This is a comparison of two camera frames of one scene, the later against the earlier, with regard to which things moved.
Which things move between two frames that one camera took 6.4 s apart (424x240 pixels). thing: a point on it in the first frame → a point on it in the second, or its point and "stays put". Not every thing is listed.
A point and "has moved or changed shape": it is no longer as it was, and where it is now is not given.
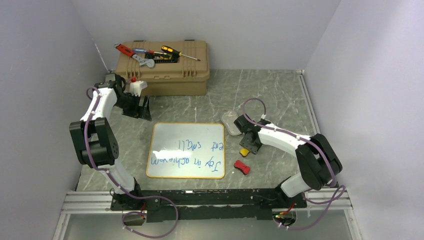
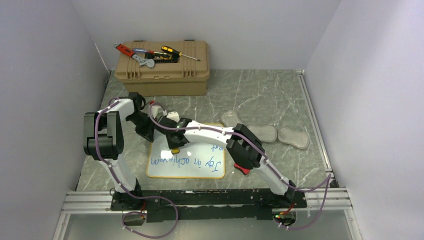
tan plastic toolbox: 170,75 stays put
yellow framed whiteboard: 187,150 stays put
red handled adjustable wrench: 128,51 stays put
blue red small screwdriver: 141,50 stays put
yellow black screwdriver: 169,49 stays put
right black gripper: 253,149 → 173,145
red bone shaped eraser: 240,165 stays put
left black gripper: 142,112 → 147,133
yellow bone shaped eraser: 244,151 has moved or changed shape
